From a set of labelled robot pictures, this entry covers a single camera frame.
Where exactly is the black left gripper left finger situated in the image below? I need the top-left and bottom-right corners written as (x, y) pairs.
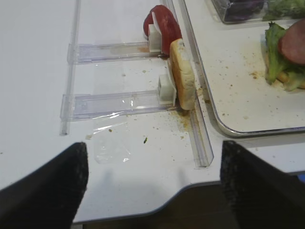
top-left (0, 142), bottom-right (89, 229)

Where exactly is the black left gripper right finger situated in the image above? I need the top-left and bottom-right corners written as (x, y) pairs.
top-left (220, 140), bottom-right (305, 229)

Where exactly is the clear bread dispenser track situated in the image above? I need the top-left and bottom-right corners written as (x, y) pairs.
top-left (60, 90), bottom-right (176, 121)

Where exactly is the green lettuce on burger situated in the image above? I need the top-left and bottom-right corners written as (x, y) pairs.
top-left (265, 22), bottom-right (305, 92)

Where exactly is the white bread pusher block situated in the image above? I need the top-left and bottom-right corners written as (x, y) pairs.
top-left (158, 74), bottom-right (176, 106)

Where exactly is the bread slice in dispenser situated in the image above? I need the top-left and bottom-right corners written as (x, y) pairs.
top-left (170, 39), bottom-right (196, 111)

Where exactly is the clear tomato dispenser track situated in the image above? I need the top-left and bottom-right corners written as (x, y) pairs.
top-left (67, 42), bottom-right (167, 65)

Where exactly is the tomato slice on burger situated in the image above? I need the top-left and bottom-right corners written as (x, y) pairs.
top-left (278, 19), bottom-right (305, 65)

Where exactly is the clear lettuce container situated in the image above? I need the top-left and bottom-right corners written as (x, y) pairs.
top-left (212, 0), bottom-right (305, 23)

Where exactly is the green lettuce in container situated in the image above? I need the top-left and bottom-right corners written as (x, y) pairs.
top-left (263, 0), bottom-right (305, 21)

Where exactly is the white tomato pusher block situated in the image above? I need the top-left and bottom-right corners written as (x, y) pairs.
top-left (148, 24), bottom-right (162, 53)

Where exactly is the tomato slice stack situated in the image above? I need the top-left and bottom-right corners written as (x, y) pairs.
top-left (143, 5), bottom-right (182, 56)

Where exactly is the bottom bun on tray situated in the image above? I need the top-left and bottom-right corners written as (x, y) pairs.
top-left (264, 53), bottom-right (305, 91)

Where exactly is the metal tray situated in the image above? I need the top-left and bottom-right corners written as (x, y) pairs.
top-left (181, 0), bottom-right (305, 137)

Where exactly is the purple cabbage leaf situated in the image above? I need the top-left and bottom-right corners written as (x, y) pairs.
top-left (224, 0), bottom-right (264, 22)

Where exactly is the clear left rail strip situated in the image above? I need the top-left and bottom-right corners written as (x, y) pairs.
top-left (162, 0), bottom-right (214, 167)

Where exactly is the clear outer left rail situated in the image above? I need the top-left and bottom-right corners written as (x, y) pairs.
top-left (60, 0), bottom-right (81, 136)

